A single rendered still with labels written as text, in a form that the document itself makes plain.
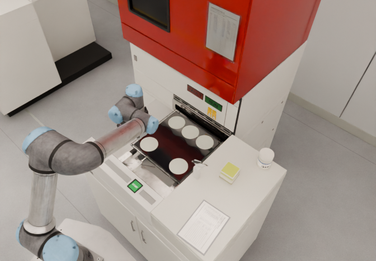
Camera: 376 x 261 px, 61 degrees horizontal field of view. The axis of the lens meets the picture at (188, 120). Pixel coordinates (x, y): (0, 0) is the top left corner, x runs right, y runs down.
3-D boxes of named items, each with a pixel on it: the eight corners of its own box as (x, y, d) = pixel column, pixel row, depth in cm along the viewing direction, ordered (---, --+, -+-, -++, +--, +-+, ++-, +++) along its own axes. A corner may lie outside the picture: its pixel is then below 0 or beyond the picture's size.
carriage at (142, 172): (128, 155, 179) (127, 152, 177) (175, 195, 163) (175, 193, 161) (117, 164, 175) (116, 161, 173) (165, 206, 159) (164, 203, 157)
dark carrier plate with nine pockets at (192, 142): (176, 112, 196) (176, 110, 196) (220, 142, 181) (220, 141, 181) (134, 145, 179) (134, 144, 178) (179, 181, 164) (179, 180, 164)
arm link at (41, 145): (38, 267, 123) (52, 147, 101) (11, 246, 127) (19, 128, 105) (62, 248, 133) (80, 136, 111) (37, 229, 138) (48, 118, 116)
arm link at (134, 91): (120, 90, 143) (131, 79, 147) (123, 107, 151) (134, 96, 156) (134, 96, 140) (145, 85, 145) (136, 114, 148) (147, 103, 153)
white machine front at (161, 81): (138, 82, 223) (131, 33, 193) (232, 147, 188) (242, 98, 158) (135, 85, 222) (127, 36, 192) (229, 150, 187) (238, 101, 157)
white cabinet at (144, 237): (160, 166, 275) (155, 99, 214) (254, 242, 234) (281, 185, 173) (100, 219, 243) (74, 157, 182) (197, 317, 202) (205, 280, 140)
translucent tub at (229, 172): (226, 167, 162) (228, 160, 156) (239, 175, 159) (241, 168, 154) (218, 178, 158) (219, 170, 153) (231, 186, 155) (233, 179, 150)
